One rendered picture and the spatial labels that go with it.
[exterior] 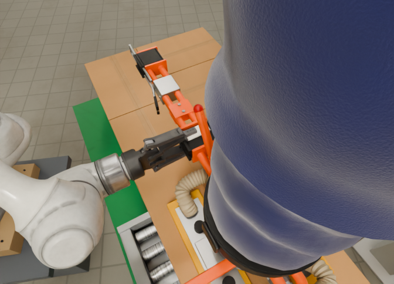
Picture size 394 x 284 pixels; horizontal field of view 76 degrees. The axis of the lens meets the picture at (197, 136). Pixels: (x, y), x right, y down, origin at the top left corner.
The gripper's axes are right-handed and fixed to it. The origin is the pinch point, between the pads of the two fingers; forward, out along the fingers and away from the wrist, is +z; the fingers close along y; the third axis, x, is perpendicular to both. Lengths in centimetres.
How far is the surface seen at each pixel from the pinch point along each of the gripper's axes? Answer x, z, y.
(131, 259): 5, -34, 61
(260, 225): 31.4, -9.5, -30.6
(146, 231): -4, -25, 65
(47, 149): -120, -75, 120
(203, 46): -114, 66, 66
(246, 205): 29.3, -10.0, -31.8
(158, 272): 14, -27, 65
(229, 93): 24, -10, -43
